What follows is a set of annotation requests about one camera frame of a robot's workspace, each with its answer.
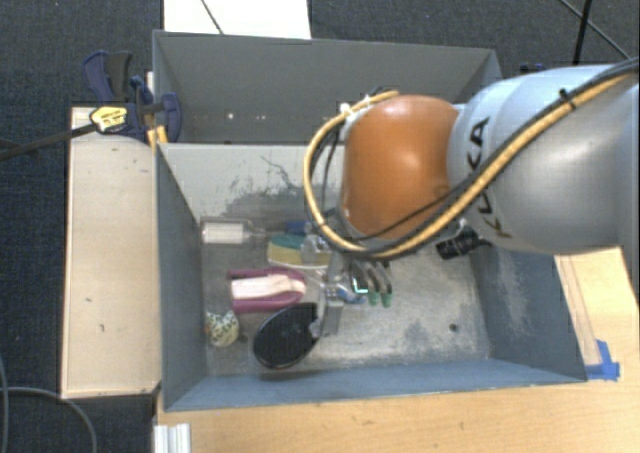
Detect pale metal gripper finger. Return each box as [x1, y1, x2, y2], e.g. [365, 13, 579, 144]
[308, 301, 328, 339]
[323, 297, 347, 337]

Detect green and yellow sponge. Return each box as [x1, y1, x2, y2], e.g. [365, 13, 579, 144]
[266, 233, 307, 268]

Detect grey metal bin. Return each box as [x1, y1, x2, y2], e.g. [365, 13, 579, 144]
[151, 29, 589, 414]

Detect white and yellow patterned toy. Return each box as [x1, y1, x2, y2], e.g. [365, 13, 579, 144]
[204, 309, 241, 348]

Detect pale wood flat board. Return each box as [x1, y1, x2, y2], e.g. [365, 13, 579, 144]
[60, 105, 163, 399]

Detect black cylinder on white bracket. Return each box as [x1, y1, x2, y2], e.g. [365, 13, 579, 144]
[435, 226, 481, 261]

